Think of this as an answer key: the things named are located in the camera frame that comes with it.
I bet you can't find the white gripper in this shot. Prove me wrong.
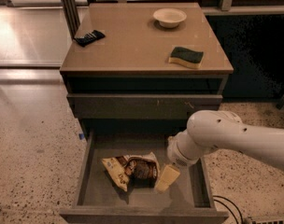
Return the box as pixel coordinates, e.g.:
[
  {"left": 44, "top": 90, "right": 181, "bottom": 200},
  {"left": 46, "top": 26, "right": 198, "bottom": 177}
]
[{"left": 155, "top": 131, "right": 207, "bottom": 193}]

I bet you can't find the brown chip bag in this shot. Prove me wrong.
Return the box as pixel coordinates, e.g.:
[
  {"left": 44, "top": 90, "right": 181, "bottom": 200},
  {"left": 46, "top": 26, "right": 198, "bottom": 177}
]
[{"left": 102, "top": 152, "right": 160, "bottom": 191}]

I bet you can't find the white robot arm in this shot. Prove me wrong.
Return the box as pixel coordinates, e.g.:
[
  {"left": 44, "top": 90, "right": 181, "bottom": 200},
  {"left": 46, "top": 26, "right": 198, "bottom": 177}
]
[{"left": 155, "top": 110, "right": 284, "bottom": 192}]

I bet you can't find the open grey middle drawer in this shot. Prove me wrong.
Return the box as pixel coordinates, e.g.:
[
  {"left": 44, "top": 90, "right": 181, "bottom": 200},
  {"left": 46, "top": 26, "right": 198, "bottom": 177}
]
[{"left": 59, "top": 133, "right": 229, "bottom": 224}]

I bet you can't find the grey drawer cabinet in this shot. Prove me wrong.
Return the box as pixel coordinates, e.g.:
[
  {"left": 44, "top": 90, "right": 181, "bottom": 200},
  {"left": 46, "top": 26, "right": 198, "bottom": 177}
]
[{"left": 60, "top": 3, "right": 234, "bottom": 134}]

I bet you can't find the closed grey upper drawer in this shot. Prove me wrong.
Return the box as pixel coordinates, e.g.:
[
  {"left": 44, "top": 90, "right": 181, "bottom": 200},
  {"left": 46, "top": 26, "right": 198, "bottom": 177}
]
[{"left": 67, "top": 93, "right": 222, "bottom": 119}]

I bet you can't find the blue tape piece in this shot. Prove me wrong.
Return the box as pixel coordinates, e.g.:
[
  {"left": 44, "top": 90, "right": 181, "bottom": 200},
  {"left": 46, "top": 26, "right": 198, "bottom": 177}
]
[{"left": 78, "top": 133, "right": 85, "bottom": 140}]

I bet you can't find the green yellow sponge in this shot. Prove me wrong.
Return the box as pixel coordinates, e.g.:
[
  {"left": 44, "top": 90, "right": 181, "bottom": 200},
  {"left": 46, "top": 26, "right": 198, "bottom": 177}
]
[{"left": 168, "top": 47, "right": 204, "bottom": 69}]

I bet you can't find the white ceramic bowl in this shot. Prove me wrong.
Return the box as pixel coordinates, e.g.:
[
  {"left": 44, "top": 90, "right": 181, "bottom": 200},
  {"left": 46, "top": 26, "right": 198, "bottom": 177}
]
[{"left": 153, "top": 8, "right": 187, "bottom": 29}]

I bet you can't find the black floor cable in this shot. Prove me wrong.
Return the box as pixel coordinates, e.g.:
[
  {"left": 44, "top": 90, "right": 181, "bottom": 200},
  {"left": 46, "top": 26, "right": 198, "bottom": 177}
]
[{"left": 212, "top": 195, "right": 245, "bottom": 224}]

